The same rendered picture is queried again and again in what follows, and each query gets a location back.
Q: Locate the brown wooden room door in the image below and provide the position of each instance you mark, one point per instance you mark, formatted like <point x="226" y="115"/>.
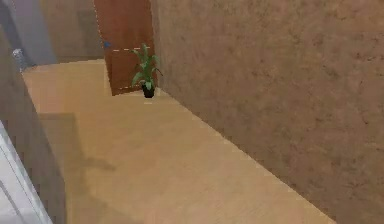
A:
<point x="123" y="30"/>

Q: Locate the green house plant black pot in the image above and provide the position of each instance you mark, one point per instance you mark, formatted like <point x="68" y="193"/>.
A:
<point x="146" y="71"/>

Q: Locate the grey room door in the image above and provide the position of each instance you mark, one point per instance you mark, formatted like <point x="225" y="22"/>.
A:
<point x="31" y="30"/>

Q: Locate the white room door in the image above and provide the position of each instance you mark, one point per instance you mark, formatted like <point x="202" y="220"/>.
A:
<point x="15" y="196"/>

